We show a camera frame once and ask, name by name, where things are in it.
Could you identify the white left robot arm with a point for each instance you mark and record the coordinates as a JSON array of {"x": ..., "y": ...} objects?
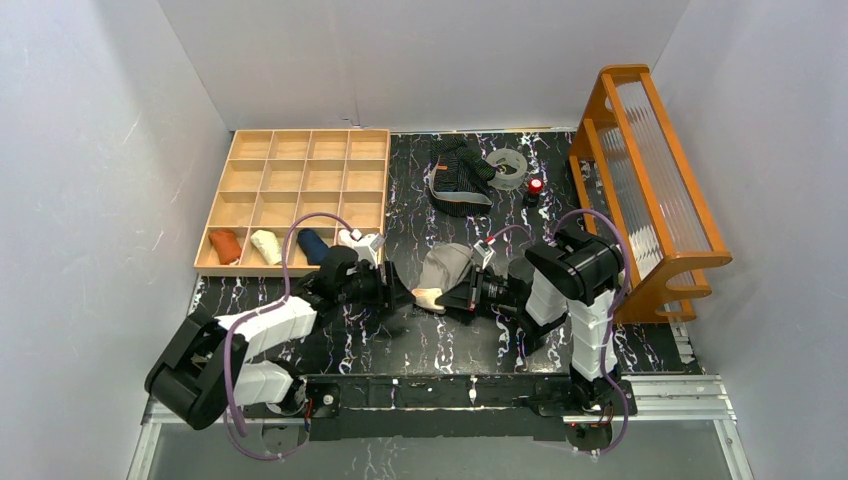
[{"x": 210, "y": 368}]

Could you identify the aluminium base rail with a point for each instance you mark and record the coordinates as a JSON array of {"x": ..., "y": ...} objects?
[{"x": 462, "y": 427}]

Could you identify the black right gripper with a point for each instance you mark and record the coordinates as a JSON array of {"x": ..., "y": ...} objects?
[{"x": 473, "y": 291}]

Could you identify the red small cap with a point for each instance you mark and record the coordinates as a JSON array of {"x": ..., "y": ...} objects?
[{"x": 534, "y": 187}]

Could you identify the grey beige underwear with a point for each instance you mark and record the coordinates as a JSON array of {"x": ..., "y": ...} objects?
[{"x": 444, "y": 266}]

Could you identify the wooden compartment tray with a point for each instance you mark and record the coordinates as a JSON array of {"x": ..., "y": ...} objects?
[{"x": 293, "y": 179}]

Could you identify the clear tape roll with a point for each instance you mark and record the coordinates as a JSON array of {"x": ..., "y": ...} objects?
[{"x": 510, "y": 169}]

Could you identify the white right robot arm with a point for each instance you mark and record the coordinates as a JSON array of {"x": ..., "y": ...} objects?
[{"x": 574, "y": 280}]

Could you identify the rolled blue underwear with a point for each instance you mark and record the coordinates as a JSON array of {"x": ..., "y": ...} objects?
[{"x": 312, "y": 245}]

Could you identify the orange wooden rack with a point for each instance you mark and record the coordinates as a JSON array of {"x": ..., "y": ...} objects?
[{"x": 626, "y": 157}]

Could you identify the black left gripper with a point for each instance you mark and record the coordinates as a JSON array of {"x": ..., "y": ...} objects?
[{"x": 385, "y": 285}]

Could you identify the rolled cream underwear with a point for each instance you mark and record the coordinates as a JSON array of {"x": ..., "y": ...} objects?
[{"x": 266, "y": 247}]

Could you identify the black striped underwear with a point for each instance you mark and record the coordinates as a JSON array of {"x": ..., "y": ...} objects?
[{"x": 458, "y": 179}]

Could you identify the rolled orange underwear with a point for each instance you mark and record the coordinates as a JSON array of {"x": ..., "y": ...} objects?
[{"x": 225, "y": 244}]

